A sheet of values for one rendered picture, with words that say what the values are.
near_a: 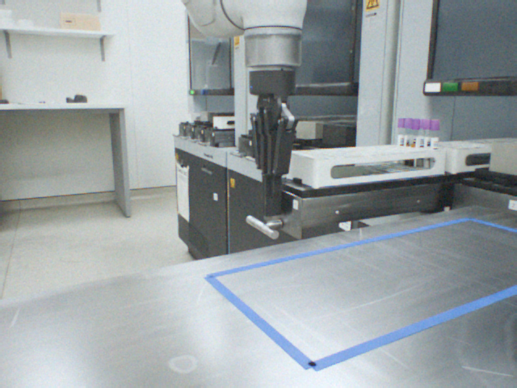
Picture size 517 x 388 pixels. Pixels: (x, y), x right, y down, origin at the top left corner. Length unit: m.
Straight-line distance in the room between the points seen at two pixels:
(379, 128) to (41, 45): 3.39
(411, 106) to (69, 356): 0.92
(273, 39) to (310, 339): 0.49
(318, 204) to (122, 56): 3.61
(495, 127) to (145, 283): 1.00
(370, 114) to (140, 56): 3.26
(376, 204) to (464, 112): 0.42
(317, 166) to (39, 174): 3.62
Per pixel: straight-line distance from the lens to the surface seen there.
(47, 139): 4.15
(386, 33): 1.15
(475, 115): 1.15
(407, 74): 1.08
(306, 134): 1.40
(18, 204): 4.24
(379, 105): 1.15
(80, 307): 0.34
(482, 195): 0.84
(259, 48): 0.68
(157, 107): 4.24
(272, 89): 0.68
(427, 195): 0.85
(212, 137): 1.97
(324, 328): 0.29
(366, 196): 0.75
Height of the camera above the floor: 0.96
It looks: 13 degrees down
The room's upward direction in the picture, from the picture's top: straight up
